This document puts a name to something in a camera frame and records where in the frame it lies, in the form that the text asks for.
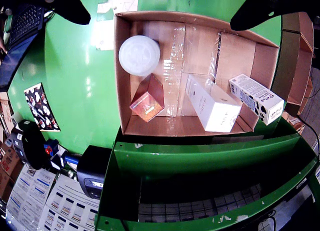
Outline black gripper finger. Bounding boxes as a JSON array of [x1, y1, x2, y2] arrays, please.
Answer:
[[229, 0, 320, 31], [0, 0, 91, 26]]

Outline white plastic bottle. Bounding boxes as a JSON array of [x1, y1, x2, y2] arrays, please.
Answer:
[[118, 35, 161, 77]]

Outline red brown product box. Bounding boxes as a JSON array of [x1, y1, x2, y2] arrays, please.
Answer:
[[129, 73, 165, 123]]

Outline open brown cardboard box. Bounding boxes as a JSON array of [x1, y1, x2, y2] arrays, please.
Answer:
[[282, 12, 315, 54], [271, 30, 315, 117]]

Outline shallow cardboard tray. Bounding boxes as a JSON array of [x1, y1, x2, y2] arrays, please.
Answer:
[[114, 10, 280, 137]]

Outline blue box red button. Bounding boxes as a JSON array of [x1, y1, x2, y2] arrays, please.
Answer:
[[43, 138, 60, 157]]

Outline black laptop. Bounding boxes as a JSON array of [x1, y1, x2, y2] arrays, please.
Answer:
[[0, 4, 46, 88]]

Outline white cow print carton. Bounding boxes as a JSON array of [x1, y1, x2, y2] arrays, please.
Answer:
[[228, 73, 285, 126]]

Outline black floral printed card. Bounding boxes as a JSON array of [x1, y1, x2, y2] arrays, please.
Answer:
[[23, 82, 61, 133]]

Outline tall plain white carton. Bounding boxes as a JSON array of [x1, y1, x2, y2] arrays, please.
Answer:
[[185, 73, 243, 134]]

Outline white tape roll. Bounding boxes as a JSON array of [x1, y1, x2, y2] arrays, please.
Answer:
[[11, 112, 23, 126]]

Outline green metal shelf rack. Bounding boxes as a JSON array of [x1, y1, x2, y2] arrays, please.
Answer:
[[96, 115, 320, 231]]

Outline black printer with display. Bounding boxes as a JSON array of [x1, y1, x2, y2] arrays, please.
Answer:
[[76, 145, 112, 200]]

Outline white sheet blue bars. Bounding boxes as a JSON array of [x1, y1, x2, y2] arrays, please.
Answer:
[[6, 165, 57, 229]]

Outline white sheet swatch grid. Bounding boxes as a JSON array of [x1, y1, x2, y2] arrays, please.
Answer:
[[37, 174, 101, 231]]

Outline thin black cable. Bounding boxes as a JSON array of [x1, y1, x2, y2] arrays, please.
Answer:
[[297, 115, 320, 157]]

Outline blue handled tool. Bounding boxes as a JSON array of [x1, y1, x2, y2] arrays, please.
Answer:
[[62, 150, 81, 164]]

